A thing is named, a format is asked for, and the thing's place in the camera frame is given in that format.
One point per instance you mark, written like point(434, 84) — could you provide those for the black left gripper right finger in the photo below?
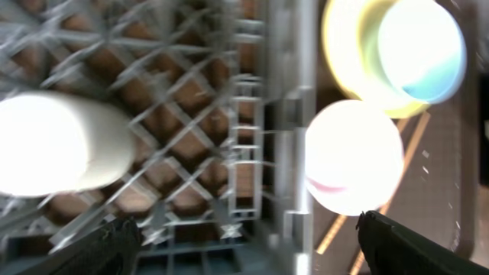
point(390, 248)

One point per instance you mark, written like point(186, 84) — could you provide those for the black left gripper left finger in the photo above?
point(109, 250)

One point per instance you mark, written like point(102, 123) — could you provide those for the white pink-rimmed bowl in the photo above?
point(354, 157)

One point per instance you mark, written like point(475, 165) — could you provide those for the white cup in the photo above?
point(56, 143)

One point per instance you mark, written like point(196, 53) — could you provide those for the light blue cup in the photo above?
point(422, 50)

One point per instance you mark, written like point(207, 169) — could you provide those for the grey plastic dishwasher rack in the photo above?
point(218, 95)

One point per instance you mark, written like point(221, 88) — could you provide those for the dark brown serving tray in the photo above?
point(440, 194)

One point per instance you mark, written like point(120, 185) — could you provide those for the right wooden chopstick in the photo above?
point(408, 156)

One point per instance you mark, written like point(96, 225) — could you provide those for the wooden chopstick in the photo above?
point(340, 220)
point(408, 156)

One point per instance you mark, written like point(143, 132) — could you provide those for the left wooden chopstick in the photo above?
point(340, 220)

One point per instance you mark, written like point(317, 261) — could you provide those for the yellow plate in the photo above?
point(349, 30)

